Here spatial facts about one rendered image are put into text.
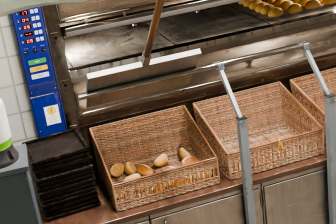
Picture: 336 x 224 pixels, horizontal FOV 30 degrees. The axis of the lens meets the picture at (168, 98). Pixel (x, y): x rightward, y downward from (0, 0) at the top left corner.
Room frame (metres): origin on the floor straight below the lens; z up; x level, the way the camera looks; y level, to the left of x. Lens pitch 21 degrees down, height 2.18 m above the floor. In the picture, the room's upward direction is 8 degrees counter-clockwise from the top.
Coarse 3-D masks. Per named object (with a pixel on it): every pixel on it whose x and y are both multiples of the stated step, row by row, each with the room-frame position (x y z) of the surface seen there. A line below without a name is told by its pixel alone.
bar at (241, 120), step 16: (288, 48) 3.04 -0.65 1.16; (304, 48) 3.06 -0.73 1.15; (208, 64) 2.94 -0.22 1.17; (224, 64) 2.95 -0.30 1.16; (144, 80) 2.85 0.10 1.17; (160, 80) 2.86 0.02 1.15; (224, 80) 2.89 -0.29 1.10; (320, 80) 2.93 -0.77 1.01; (80, 96) 2.76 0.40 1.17; (240, 112) 2.77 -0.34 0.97; (240, 128) 2.72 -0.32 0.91; (240, 144) 2.73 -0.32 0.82; (240, 160) 2.75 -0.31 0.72
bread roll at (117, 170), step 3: (114, 165) 3.02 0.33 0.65; (117, 165) 3.03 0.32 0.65; (120, 165) 3.04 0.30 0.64; (123, 165) 3.05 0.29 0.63; (111, 168) 3.00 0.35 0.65; (114, 168) 3.00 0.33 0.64; (117, 168) 3.01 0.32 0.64; (120, 168) 3.02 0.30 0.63; (123, 168) 3.03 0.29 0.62; (111, 171) 2.99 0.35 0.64; (114, 171) 2.99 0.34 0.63; (117, 171) 3.00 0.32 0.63; (120, 171) 3.00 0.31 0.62; (123, 171) 3.03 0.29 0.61; (111, 174) 2.98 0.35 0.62; (114, 174) 2.98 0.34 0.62; (117, 174) 2.98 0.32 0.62; (120, 174) 3.00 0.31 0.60
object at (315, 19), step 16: (304, 16) 3.54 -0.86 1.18; (320, 16) 3.51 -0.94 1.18; (240, 32) 3.40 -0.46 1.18; (256, 32) 3.40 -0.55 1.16; (272, 32) 3.43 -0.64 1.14; (160, 48) 3.30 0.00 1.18; (176, 48) 3.28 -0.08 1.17; (192, 48) 3.30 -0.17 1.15; (96, 64) 3.18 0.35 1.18; (112, 64) 3.18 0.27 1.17
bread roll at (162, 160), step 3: (162, 153) 3.09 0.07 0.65; (159, 156) 3.05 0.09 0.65; (162, 156) 3.06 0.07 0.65; (165, 156) 3.07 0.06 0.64; (156, 159) 3.04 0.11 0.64; (159, 159) 3.04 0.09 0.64; (162, 159) 3.04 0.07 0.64; (165, 159) 3.06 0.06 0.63; (153, 162) 3.04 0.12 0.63; (156, 162) 3.03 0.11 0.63; (159, 162) 3.03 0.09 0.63; (162, 162) 3.04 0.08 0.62; (165, 162) 3.05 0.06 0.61; (156, 165) 3.03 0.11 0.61; (159, 165) 3.03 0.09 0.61; (162, 165) 3.04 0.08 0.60
